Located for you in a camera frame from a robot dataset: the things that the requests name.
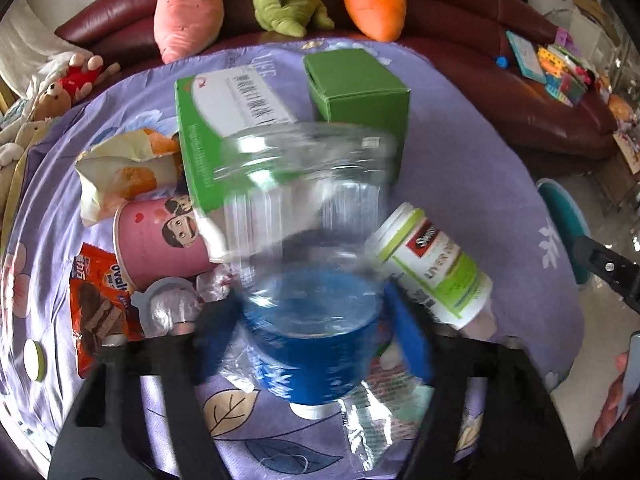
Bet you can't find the cream orange snack bag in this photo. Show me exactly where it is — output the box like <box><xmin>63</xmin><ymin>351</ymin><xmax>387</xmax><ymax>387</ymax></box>
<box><xmin>75</xmin><ymin>128</ymin><xmax>182</xmax><ymax>226</ymax></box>

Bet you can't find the purple floral tablecloth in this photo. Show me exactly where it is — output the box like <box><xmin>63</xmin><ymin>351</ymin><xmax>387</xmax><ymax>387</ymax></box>
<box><xmin>1</xmin><ymin>42</ymin><xmax>584</xmax><ymax>479</ymax></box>

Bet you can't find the clear plastic water bottle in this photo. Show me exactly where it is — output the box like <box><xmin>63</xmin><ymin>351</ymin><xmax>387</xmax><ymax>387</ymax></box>
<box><xmin>215</xmin><ymin>122</ymin><xmax>396</xmax><ymax>420</ymax></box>

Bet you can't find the pink plush toy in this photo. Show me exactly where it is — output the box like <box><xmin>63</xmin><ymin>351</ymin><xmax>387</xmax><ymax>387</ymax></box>
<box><xmin>153</xmin><ymin>0</ymin><xmax>224</xmax><ymax>64</ymax></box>

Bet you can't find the brown bear plush toy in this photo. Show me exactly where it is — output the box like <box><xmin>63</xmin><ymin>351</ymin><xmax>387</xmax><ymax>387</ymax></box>
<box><xmin>30</xmin><ymin>53</ymin><xmax>120</xmax><ymax>122</ymax></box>

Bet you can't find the small blue ball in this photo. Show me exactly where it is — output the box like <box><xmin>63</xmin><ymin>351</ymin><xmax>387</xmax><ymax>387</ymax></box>
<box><xmin>496</xmin><ymin>56</ymin><xmax>509</xmax><ymax>70</ymax></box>

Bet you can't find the green white carton box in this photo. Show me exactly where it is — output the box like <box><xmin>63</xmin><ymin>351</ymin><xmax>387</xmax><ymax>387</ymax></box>
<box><xmin>175</xmin><ymin>65</ymin><xmax>295</xmax><ymax>263</ymax></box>

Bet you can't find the colourful toy pile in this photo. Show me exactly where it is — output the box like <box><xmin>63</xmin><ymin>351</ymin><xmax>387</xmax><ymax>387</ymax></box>
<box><xmin>506</xmin><ymin>27</ymin><xmax>599</xmax><ymax>107</ymax></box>

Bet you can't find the crumpled clear plastic wrapper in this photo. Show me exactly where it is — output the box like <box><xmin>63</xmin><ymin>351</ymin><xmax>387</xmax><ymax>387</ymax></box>
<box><xmin>131</xmin><ymin>264</ymin><xmax>231</xmax><ymax>339</ymax></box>

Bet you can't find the clear printed plastic bag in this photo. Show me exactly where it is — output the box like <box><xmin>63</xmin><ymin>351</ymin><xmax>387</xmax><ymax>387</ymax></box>
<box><xmin>338</xmin><ymin>342</ymin><xmax>433</xmax><ymax>471</ymax></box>

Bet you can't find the white green supplement bottle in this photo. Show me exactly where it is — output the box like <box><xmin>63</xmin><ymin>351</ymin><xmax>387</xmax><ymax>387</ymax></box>
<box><xmin>366</xmin><ymin>203</ymin><xmax>497</xmax><ymax>340</ymax></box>

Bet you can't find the dark red leather sofa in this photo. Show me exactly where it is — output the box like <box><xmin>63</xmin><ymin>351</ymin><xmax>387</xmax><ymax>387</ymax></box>
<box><xmin>55</xmin><ymin>0</ymin><xmax>617</xmax><ymax>160</ymax></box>

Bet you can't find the small green cardboard box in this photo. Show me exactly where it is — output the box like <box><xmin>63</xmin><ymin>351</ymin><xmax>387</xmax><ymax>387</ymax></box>
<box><xmin>303</xmin><ymin>49</ymin><xmax>410</xmax><ymax>181</ymax></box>

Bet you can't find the white rabbit plush toy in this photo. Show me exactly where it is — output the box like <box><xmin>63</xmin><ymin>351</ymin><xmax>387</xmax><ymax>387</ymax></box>
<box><xmin>1</xmin><ymin>119</ymin><xmax>52</xmax><ymax>219</ymax></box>

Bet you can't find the red chocolate wafer wrapper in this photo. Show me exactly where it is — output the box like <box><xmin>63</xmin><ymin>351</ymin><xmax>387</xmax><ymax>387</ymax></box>
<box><xmin>70</xmin><ymin>244</ymin><xmax>143</xmax><ymax>378</ymax></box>

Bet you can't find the teal trash bin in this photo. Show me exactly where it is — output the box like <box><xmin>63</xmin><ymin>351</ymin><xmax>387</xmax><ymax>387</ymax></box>
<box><xmin>536</xmin><ymin>178</ymin><xmax>591</xmax><ymax>286</ymax></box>

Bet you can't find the pink paper cup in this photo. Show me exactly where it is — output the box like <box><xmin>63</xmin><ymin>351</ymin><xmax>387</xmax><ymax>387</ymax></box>
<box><xmin>113</xmin><ymin>195</ymin><xmax>215</xmax><ymax>290</ymax></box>

